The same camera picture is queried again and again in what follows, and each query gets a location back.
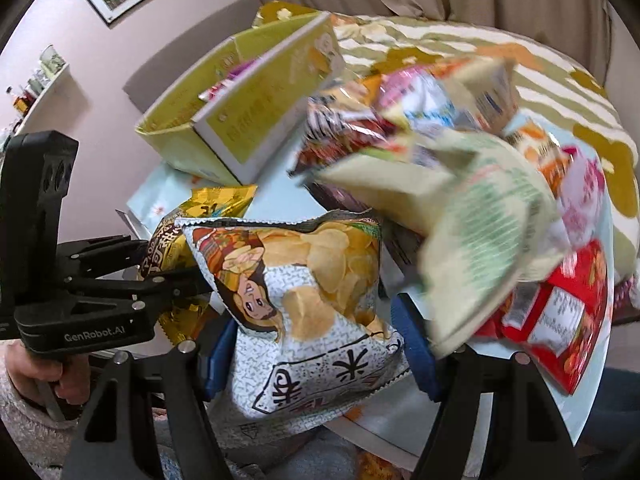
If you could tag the orange snack packet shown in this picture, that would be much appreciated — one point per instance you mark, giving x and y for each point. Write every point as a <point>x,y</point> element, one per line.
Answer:
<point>540,150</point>

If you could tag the pale green snack packet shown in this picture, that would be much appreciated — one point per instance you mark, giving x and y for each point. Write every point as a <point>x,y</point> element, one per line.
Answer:
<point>475,200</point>

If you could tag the purple snack packet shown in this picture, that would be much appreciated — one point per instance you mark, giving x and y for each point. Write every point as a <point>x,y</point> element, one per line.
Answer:
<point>230,77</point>

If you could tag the person's left hand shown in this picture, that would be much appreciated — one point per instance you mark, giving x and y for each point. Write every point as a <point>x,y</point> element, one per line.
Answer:
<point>30,372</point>

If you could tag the white wall shelf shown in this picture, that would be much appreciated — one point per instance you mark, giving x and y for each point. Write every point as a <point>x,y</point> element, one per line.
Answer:
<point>42,92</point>

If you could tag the cream snack packet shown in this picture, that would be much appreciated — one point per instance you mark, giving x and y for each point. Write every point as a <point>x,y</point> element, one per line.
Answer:
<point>487,90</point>

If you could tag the yellow cardboard box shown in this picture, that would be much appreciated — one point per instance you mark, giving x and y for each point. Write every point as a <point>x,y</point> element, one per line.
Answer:
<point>250,125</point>

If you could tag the pink and white snack packet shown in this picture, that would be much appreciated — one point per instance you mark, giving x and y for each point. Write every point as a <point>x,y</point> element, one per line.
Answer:
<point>412,92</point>

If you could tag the pile of mixed snack bags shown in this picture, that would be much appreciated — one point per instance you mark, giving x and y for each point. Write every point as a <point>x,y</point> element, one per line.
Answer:
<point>575,95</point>

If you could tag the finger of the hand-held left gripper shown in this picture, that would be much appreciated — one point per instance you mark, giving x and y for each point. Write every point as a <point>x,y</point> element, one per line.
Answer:
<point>107,255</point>
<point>160,287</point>

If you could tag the grey chair back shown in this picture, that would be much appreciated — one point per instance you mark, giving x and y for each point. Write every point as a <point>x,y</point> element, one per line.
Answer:
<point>170,60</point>

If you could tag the white potato chip bag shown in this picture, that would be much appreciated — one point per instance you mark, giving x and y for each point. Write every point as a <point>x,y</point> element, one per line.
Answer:
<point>310,320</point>

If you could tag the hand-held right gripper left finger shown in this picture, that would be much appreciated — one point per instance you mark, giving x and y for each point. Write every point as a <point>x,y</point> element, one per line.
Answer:
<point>220,360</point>

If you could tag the person's grey fleece clothing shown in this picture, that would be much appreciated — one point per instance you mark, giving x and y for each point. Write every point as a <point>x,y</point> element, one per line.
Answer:
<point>280,455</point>

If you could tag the dark red snack packet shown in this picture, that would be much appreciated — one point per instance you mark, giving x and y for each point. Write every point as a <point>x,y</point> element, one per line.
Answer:
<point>340,130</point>

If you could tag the gold snack bag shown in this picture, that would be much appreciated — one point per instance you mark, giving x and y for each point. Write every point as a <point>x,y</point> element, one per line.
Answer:
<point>220,202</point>

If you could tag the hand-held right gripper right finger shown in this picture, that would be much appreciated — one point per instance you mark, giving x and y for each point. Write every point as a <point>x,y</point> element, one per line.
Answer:
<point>417,355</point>

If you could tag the person's left forearm grey sleeve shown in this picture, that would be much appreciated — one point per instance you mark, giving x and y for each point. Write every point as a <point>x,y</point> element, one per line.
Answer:
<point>27,440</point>

